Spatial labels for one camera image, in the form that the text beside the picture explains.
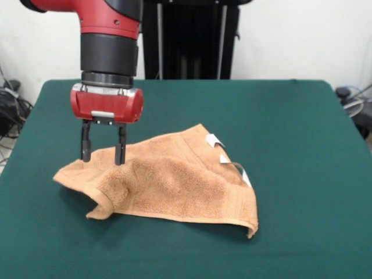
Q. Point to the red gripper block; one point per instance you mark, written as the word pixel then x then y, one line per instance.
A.
pixel 104 104

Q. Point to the tan terry towel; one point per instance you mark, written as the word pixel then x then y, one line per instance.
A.
pixel 189 186

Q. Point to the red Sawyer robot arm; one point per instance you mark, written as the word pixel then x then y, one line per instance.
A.
pixel 107 52

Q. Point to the dark green table cloth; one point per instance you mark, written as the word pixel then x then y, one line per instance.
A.
pixel 261 116

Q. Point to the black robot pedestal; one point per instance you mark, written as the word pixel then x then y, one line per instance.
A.
pixel 189 43

